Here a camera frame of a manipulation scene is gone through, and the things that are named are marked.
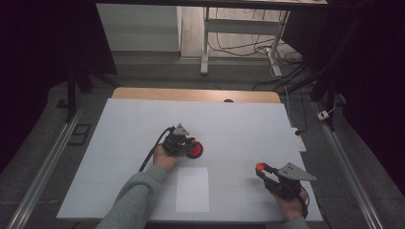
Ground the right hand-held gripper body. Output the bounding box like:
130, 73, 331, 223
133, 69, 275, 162
268, 161, 318, 200

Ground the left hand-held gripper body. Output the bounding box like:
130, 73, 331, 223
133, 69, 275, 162
161, 123, 192, 157

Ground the round red ink pad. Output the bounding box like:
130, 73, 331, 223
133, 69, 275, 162
185, 140, 204, 159

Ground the person's left hand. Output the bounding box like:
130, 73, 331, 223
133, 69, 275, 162
152, 144, 185, 173

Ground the person's right hand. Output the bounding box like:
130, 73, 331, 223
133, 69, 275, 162
273, 190, 309, 222

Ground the small white paper sheet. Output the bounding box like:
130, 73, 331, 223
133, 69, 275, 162
175, 167, 210, 213

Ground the white power strip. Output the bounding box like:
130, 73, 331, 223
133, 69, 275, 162
291, 127, 308, 153

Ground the wooden table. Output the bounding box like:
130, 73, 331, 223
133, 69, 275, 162
111, 87, 282, 104

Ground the large white table cover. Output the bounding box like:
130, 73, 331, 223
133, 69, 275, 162
56, 97, 324, 222

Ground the black stand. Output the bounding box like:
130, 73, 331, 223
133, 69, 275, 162
286, 56, 338, 132
65, 63, 118, 124

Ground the black floor socket plate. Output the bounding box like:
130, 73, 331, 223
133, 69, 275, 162
68, 123, 92, 146

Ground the white partition panel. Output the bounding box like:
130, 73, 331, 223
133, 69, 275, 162
96, 3, 182, 52

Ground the white-legged desk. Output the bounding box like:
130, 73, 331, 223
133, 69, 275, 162
95, 0, 329, 78

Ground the dark curtain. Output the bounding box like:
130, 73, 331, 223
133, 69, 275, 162
281, 0, 405, 192
0, 0, 117, 173

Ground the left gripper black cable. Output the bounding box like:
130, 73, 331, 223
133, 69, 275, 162
139, 126, 176, 173

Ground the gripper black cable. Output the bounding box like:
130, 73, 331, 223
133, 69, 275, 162
297, 185, 309, 219
139, 126, 176, 173

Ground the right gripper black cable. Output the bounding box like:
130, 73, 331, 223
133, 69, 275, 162
297, 185, 309, 219

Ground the metal floor rail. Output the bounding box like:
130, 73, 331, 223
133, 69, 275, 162
6, 94, 89, 229
313, 101, 385, 229

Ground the white metal frame stand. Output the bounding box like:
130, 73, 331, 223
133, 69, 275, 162
208, 8, 307, 92

